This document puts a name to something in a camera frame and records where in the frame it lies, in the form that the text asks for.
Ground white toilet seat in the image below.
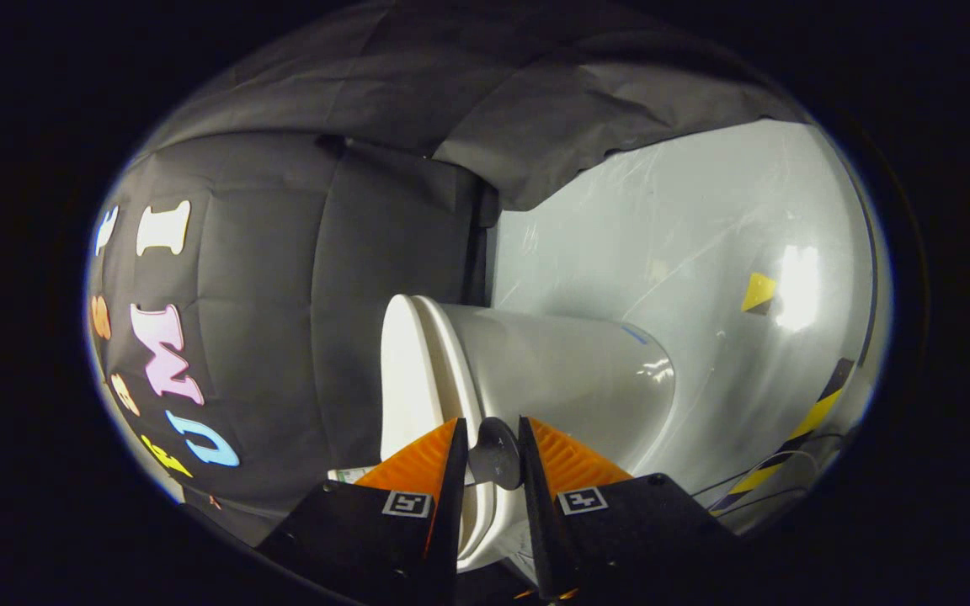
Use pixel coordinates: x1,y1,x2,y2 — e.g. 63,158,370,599
413,296,503,575

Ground yellow floor tape piece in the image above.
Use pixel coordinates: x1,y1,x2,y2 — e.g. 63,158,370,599
741,271,779,316

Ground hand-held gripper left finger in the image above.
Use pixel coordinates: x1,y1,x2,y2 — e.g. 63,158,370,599
256,417,471,606

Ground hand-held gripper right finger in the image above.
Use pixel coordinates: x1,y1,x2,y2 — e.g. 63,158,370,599
519,415,743,603

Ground thin floor cable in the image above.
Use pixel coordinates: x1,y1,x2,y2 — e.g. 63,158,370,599
691,432,841,506

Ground yellow black striped floor tape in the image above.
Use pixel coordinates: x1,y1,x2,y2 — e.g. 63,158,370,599
708,358,856,516

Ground white toilet bowl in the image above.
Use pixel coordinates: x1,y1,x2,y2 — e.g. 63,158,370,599
443,301,678,582

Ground black backdrop cloth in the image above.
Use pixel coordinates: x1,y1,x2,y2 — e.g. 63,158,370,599
85,0,810,548

